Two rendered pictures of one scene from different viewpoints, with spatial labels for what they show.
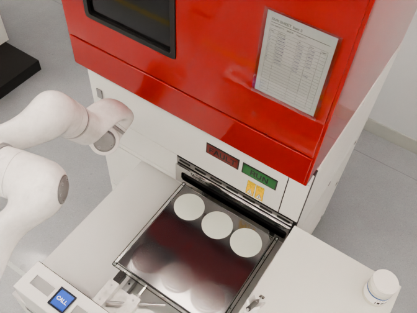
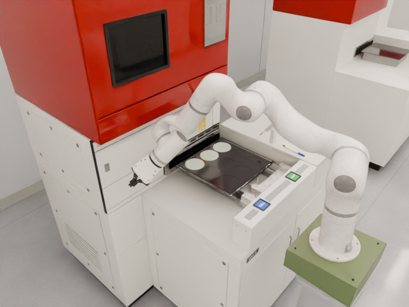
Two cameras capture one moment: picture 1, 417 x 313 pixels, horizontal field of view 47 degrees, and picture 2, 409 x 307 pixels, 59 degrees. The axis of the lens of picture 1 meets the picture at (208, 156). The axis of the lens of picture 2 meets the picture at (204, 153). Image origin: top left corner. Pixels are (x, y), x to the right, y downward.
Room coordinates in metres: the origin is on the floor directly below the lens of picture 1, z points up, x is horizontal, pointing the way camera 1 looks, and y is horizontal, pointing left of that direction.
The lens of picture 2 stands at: (0.47, 1.54, 2.01)
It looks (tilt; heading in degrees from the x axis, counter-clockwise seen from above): 34 degrees down; 281
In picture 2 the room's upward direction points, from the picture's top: straight up
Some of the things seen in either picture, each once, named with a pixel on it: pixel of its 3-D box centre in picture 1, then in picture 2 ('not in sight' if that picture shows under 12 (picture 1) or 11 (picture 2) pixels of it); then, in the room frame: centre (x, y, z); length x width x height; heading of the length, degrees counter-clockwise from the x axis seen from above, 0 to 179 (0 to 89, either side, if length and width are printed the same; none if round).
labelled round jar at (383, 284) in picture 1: (380, 288); not in sight; (0.54, -0.49, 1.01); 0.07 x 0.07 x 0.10
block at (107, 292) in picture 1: (106, 293); (250, 199); (0.52, 0.26, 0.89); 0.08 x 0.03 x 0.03; 150
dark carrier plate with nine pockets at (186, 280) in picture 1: (198, 250); (224, 163); (0.67, 0.01, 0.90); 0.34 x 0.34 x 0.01; 60
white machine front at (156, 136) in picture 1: (189, 151); (167, 143); (0.96, 0.06, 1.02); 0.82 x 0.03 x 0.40; 60
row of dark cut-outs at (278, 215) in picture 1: (232, 189); (192, 139); (0.87, -0.09, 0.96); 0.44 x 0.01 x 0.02; 60
